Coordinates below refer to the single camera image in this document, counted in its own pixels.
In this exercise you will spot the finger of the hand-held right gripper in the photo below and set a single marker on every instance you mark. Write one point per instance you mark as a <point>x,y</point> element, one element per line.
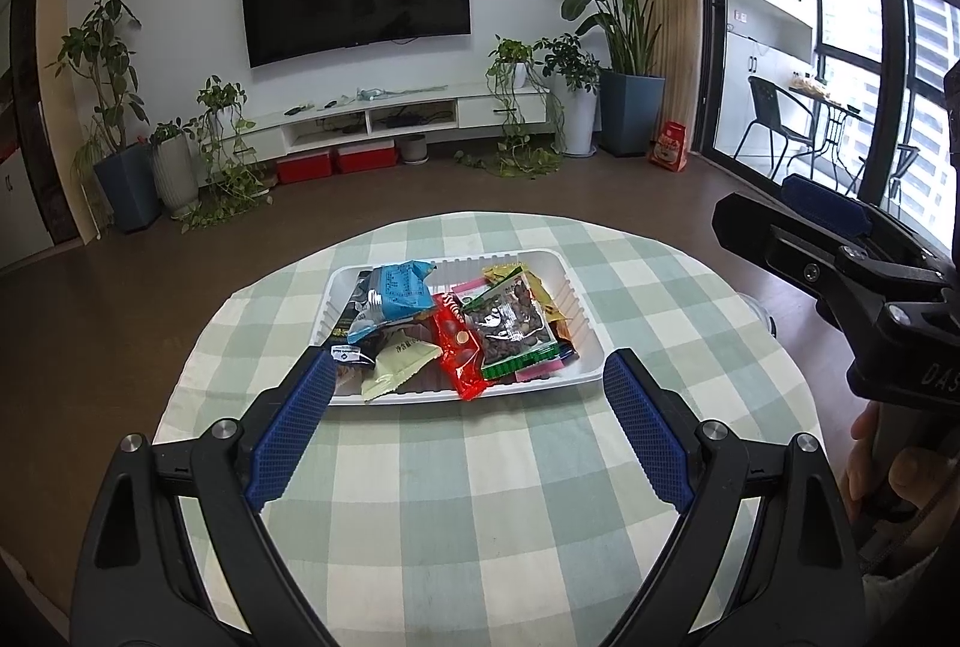
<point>825,201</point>
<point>780,242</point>

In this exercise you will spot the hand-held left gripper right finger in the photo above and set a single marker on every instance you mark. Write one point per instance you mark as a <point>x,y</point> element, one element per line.
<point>649,429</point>

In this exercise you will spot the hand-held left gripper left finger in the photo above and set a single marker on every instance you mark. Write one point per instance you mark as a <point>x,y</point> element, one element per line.
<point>292,422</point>

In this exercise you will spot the clear packet with orange print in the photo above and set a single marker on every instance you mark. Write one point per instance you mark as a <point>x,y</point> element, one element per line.
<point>347,381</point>

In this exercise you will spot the white plastic tray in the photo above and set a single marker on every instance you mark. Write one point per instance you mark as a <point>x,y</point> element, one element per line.
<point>581,332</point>

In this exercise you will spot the pink and cream snack packet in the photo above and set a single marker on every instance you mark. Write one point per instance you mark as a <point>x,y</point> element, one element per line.
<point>397,362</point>

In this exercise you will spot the black snack packet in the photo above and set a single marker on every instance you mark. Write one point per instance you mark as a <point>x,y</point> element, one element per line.
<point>358,300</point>

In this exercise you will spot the light blue snack packet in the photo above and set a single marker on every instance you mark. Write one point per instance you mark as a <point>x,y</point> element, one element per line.
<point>394,294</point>

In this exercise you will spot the green-edged clear nut packet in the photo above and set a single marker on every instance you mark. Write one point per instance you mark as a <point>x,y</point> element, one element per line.
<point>510,324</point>

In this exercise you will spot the red snack packet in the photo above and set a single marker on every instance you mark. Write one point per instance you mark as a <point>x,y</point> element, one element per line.
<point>461,347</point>

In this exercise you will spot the gold snack packet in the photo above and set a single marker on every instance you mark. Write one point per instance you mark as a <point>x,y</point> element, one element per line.
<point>495,274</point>

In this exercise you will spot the person's right forearm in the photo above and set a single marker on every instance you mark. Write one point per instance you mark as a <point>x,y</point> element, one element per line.
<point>907,579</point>

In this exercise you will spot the person's right hand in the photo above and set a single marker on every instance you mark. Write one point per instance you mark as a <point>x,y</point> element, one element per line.
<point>919,474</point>

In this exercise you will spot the black balcony chair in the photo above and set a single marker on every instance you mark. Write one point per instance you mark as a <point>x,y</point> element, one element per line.
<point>904,163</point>
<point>765,99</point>

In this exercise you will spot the black balcony table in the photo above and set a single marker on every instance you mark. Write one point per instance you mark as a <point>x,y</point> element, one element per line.
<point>825,107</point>

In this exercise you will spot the red paper bag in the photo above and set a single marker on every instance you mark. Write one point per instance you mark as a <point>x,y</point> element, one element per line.
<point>669,146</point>

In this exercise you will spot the large-leaf plant in blue pot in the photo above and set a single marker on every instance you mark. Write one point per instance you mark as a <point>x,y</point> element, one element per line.
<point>630,114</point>

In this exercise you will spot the beige curtain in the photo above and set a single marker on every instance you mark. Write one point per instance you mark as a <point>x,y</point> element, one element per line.
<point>675,32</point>

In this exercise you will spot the red storage box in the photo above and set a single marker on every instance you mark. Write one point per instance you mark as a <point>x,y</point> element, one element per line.
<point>304,167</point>
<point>366,158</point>

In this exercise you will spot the plant in white ribbed pot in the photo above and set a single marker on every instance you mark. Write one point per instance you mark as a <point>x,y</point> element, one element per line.
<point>174,174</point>

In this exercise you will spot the tall plant in blue-grey pot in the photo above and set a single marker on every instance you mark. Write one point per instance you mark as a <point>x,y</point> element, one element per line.
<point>127,189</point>

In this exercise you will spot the small grey pot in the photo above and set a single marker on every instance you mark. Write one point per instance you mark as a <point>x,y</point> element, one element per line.
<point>412,149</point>

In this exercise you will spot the white television cabinet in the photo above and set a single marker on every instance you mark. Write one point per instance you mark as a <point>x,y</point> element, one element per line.
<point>495,110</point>

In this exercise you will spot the hanging plant in white pot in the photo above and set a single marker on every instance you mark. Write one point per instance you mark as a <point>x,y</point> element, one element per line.
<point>510,54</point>

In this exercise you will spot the trailing vine plant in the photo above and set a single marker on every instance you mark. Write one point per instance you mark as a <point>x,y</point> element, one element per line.
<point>221,99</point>

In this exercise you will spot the black sliding door frame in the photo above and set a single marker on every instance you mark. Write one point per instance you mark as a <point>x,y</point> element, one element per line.
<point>889,17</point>

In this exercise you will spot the dark wood wall panel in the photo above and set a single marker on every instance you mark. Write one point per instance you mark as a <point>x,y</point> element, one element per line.
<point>45,114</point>

